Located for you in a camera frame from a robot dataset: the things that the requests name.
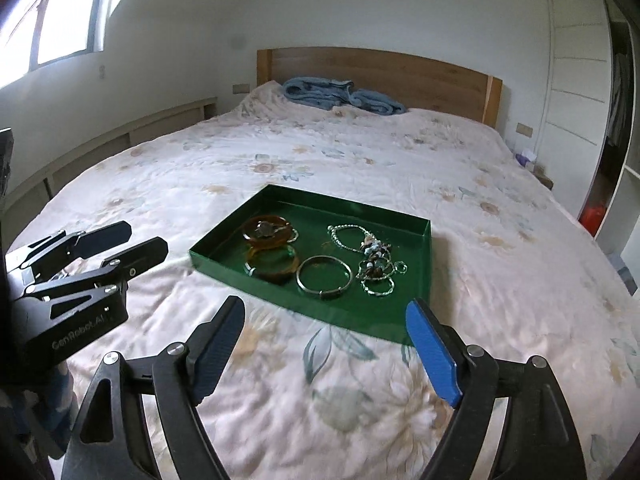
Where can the low wooden shelf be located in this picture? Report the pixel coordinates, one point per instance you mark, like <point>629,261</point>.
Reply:
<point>125,135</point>

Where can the window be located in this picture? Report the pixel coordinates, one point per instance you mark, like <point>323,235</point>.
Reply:
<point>60,20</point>

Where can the silver bangle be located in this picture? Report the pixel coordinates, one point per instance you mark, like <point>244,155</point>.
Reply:
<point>325,294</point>

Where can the hanging clothes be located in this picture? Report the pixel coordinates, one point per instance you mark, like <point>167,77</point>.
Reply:
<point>620,100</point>

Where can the wall socket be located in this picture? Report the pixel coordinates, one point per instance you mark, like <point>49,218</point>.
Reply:
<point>241,88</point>
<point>524,129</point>

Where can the green tray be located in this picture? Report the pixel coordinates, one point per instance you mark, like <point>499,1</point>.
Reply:
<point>320,215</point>

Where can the wooden nightstand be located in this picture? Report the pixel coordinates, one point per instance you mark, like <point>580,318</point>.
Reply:
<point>544,179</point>

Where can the wooden headboard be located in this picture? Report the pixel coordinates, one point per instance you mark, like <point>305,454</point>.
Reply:
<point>425,80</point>

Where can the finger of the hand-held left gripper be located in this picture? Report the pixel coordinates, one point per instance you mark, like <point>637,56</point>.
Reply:
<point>145,255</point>
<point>105,237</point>

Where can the blue blanket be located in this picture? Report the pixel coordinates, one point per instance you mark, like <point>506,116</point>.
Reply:
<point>320,92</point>

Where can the amber bangle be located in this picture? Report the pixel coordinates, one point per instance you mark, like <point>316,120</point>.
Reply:
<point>270,276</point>
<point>252,237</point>

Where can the silver jewelled brooch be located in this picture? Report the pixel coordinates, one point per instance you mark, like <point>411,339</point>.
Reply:
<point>267,230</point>

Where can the red container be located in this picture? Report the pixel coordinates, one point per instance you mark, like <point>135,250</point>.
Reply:
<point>594,220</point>

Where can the white wardrobe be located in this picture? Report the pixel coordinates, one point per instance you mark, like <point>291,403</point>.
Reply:
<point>575,85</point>

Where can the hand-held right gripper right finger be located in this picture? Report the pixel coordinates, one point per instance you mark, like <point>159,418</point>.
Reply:
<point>432,350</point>

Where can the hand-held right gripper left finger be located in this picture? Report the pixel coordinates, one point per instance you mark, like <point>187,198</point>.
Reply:
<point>217,350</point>

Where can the tissue box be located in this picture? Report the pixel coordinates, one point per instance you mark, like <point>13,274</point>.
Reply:
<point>525,158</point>

